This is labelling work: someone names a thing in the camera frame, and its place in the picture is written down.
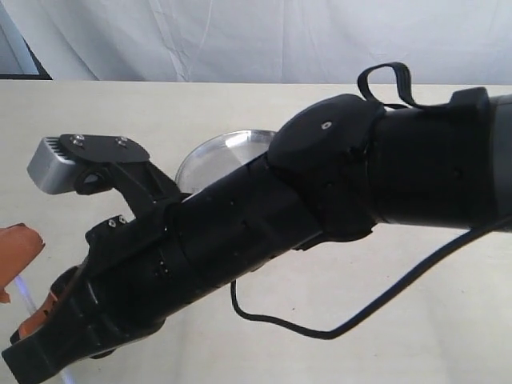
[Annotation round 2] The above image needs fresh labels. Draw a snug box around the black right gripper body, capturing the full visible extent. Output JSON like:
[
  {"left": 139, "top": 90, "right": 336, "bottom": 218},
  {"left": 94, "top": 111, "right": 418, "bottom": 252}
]
[{"left": 82, "top": 203, "right": 188, "bottom": 352}]

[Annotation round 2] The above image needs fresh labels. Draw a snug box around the black cable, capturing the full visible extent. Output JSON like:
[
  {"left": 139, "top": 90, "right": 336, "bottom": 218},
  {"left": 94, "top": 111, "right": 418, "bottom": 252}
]
[{"left": 230, "top": 218, "right": 512, "bottom": 341}]

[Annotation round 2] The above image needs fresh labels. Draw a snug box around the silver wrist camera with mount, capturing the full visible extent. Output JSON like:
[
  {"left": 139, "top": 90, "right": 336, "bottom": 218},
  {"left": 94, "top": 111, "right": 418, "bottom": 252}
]
[{"left": 27, "top": 134, "right": 182, "bottom": 217}]

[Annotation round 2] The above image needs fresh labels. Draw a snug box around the dark frame at left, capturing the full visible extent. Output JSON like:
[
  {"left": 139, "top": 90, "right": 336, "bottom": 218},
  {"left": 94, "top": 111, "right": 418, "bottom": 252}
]
[{"left": 0, "top": 5, "right": 52, "bottom": 80}]

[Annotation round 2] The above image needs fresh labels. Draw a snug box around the white backdrop curtain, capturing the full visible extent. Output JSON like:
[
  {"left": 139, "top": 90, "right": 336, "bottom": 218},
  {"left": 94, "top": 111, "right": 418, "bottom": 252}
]
[{"left": 2, "top": 1, "right": 511, "bottom": 85}]

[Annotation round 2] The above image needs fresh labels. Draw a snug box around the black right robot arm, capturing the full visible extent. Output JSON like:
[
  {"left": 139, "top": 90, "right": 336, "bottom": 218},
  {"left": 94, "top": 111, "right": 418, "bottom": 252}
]
[{"left": 2, "top": 87, "right": 511, "bottom": 383}]

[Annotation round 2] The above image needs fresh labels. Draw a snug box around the round stainless steel plate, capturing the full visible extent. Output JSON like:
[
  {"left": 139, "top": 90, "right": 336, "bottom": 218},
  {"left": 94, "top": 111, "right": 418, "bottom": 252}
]
[{"left": 175, "top": 130, "right": 275, "bottom": 194}]

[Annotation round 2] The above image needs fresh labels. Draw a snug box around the white plastic straw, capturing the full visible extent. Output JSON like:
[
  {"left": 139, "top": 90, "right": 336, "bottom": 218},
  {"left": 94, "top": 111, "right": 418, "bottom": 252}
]
[{"left": 14, "top": 274, "right": 76, "bottom": 384}]

